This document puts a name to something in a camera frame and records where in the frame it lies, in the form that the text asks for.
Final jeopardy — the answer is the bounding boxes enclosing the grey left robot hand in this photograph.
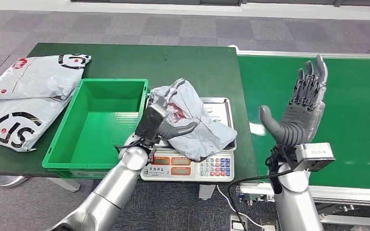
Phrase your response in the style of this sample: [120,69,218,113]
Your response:
[153,78,198,141]

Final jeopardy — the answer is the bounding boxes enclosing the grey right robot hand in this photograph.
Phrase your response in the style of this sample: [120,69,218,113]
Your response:
[259,54,329,147]

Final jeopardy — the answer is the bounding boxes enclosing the grey parcel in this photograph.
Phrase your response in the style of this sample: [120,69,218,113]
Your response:
[148,78,238,162]

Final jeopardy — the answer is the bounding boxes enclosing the green conveyor belt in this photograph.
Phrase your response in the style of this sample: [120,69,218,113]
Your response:
[228,44,370,227]

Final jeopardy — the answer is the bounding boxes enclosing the white parcel, small black logo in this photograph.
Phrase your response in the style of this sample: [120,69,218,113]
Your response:
[0,54,92,101]

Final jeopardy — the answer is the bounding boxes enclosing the white parcel, large black logo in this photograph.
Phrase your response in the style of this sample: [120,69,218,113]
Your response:
[0,95,72,153]

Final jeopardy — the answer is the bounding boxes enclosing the electronic scale with steel tray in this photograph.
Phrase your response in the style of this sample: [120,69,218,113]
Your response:
[121,97,237,182]

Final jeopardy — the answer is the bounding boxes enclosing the dark green table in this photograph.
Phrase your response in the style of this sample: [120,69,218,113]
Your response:
[0,43,258,184]

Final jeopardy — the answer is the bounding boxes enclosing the white table leg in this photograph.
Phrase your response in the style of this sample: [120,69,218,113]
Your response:
[46,177,80,193]
[198,184,216,201]

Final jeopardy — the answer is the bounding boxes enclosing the green plastic crate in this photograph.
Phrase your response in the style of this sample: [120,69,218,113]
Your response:
[42,78,149,179]

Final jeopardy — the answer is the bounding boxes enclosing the white floor socket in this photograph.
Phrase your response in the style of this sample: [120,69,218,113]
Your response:
[261,220,278,231]

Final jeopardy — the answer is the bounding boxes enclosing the round silver table foot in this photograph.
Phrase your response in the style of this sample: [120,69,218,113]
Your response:
[0,175,28,189]

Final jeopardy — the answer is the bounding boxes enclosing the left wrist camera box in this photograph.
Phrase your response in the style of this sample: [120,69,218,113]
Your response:
[134,103,168,145]

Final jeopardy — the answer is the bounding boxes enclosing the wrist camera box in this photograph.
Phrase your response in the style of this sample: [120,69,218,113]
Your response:
[295,142,336,173]
[134,103,168,145]

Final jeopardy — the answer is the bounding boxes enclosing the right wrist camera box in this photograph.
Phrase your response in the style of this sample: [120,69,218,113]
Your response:
[295,142,336,173]

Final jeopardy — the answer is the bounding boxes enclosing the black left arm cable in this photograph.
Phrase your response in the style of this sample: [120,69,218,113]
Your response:
[114,141,143,154]

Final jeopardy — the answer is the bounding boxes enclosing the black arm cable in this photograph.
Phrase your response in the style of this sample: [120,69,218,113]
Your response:
[228,168,297,231]
[114,141,143,154]

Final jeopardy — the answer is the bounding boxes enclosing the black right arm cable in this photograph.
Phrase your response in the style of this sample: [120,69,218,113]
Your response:
[228,168,297,231]

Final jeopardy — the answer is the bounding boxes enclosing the white power cable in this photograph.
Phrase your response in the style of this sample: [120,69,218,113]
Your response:
[216,185,265,229]

